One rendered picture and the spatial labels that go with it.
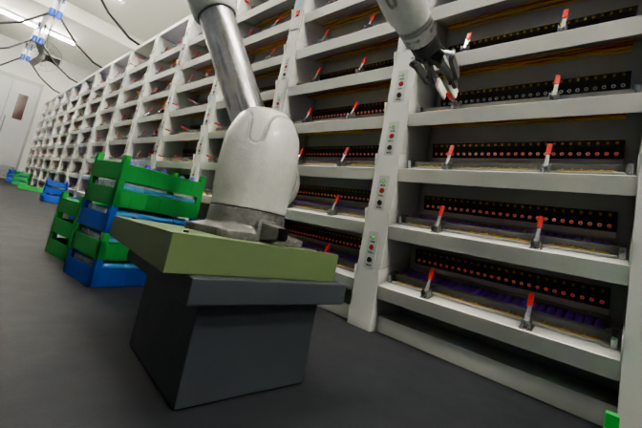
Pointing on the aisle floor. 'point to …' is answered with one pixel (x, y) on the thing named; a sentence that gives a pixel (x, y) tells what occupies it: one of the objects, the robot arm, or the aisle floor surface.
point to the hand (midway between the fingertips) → (446, 88)
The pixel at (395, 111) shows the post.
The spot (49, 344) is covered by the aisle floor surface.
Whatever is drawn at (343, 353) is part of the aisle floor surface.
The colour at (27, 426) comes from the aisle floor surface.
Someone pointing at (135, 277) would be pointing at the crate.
